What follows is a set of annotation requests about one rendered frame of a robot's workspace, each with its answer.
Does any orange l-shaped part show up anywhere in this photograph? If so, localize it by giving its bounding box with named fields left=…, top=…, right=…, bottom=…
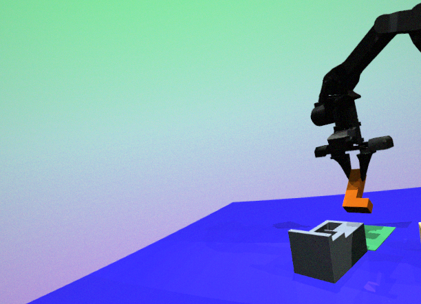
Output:
left=343, top=169, right=373, bottom=214

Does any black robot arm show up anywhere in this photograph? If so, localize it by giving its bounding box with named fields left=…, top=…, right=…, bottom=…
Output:
left=311, top=3, right=421, bottom=152

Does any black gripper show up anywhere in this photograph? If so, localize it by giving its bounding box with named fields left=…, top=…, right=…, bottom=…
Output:
left=314, top=118, right=394, bottom=181

